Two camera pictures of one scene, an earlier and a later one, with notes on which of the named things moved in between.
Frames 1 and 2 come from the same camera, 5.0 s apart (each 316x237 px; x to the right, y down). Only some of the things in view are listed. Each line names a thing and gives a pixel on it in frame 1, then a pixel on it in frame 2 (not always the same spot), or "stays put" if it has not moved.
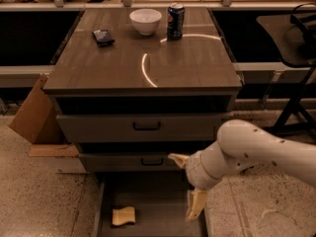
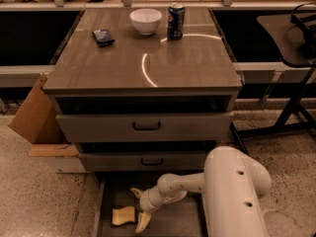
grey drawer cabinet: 132,87 stays put
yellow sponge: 123,215 stays put
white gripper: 197,170 to 145,200
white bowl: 145,20 stays put
